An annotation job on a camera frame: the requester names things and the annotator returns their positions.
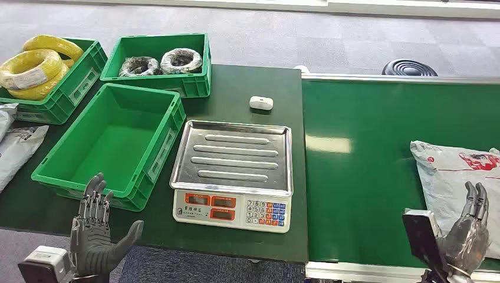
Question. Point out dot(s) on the small white rounded device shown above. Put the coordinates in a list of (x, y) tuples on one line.
[(261, 102)]

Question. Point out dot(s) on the green crate with yellow coils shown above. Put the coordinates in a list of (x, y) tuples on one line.
[(70, 88)]

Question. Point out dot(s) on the black ribbed round object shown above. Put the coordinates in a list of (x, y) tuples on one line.
[(409, 68)]

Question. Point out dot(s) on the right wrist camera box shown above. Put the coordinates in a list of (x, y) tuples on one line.
[(422, 234)]

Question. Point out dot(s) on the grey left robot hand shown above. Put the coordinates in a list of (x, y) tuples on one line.
[(91, 242)]

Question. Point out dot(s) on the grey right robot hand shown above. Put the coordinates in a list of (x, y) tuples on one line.
[(466, 242)]

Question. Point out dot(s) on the grey plastic package red print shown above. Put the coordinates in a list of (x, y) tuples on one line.
[(449, 175)]

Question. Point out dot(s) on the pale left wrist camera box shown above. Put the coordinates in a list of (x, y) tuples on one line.
[(45, 259)]

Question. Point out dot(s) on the empty green plastic crate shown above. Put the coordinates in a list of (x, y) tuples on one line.
[(113, 144)]

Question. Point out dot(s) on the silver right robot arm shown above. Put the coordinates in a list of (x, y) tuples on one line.
[(457, 277)]

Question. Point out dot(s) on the large grey plastic mail bag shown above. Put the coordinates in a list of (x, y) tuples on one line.
[(17, 152)]

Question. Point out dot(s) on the small grey plastic mail bag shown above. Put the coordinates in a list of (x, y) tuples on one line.
[(6, 119)]

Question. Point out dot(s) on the green conveyor belt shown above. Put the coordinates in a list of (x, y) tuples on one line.
[(371, 175)]

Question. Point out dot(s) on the green crate with black coils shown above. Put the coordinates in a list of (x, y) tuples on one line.
[(156, 45)]

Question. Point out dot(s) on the white electronic scale steel tray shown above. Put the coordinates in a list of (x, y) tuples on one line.
[(234, 164)]

